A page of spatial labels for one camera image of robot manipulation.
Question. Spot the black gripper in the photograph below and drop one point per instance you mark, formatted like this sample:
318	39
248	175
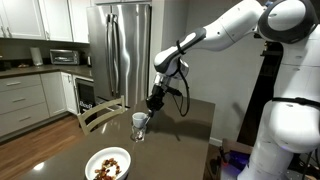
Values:
156	98

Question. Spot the silver spoon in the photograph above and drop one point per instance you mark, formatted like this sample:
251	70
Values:
146	122

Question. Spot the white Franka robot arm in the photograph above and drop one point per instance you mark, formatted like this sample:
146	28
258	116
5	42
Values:
293	126

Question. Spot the clear glass cup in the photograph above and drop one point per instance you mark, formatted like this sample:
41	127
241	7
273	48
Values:
138	135

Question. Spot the white ceramic bowl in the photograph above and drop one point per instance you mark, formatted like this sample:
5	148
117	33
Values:
123	158

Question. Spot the white ceramic mug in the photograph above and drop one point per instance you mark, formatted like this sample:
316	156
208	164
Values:
138	119

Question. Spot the light wooden chair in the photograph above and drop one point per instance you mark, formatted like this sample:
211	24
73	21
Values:
100	110

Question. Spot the stainless steel refrigerator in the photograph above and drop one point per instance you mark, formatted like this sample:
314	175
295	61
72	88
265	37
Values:
130	50

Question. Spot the nuts and dried fruit pile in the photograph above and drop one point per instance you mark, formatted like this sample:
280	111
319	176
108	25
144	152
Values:
106	168

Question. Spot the small dark bottle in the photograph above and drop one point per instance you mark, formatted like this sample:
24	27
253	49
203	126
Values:
89	62

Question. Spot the brown wooden board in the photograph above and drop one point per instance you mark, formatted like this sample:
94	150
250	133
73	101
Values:
233	145

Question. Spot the silver toaster oven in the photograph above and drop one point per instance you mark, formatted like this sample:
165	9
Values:
64	57

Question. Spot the dark kitchen countertop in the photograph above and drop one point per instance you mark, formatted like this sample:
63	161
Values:
50	69

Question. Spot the dark shelving unit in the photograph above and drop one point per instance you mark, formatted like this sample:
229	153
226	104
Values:
263	93

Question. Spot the white paper towel roll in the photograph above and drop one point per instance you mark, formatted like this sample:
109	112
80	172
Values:
36	56

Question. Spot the white lower kitchen cabinets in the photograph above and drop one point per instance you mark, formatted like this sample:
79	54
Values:
23	100

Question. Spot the white kitchen cabinets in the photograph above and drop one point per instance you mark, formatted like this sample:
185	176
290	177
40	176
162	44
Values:
23	100
23	18

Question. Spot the small items on countertop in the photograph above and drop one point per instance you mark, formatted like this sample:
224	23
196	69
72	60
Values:
23	65

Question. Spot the white upper kitchen cabinets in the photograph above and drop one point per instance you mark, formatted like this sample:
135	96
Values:
23	18

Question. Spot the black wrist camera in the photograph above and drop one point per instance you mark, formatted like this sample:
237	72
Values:
173	91

